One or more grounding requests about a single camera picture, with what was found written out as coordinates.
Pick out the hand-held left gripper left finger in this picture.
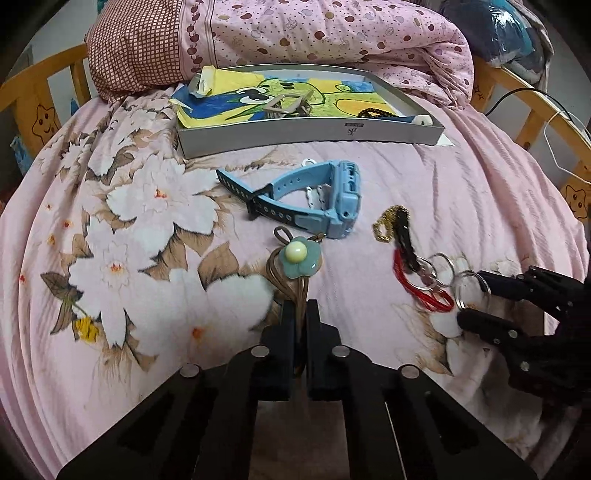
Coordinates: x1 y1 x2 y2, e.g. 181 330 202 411
55 299 297 480

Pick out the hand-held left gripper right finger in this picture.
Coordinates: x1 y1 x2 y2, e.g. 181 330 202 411
307 299 539 480

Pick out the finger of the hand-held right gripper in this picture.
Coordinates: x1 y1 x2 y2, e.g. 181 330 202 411
456 308 561 386
475 265 583 324

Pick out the green flower pendant brown cord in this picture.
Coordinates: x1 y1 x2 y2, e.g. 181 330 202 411
259 226 331 379

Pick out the keychain with red cord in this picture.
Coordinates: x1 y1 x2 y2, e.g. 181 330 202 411
373 205 492 315

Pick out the blue wrist watch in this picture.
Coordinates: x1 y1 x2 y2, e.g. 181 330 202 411
216 159 361 240

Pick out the grey shallow cardboard box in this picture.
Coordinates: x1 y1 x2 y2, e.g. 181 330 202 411
178 65 446 158

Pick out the metal clip in box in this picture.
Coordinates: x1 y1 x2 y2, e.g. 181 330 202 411
263 90 324 118

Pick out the blue plush in plastic bag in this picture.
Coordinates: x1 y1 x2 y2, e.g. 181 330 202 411
438 0 552 77

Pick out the pink dotted folded quilt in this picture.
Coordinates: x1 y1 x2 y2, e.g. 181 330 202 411
87 0 476 109

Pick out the white wire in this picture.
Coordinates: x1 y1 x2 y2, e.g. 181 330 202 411
545 111 591 181

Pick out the white perforated strap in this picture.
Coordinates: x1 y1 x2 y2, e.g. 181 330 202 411
299 157 334 210

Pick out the black cable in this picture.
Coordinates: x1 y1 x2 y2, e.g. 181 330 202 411
485 88 591 139

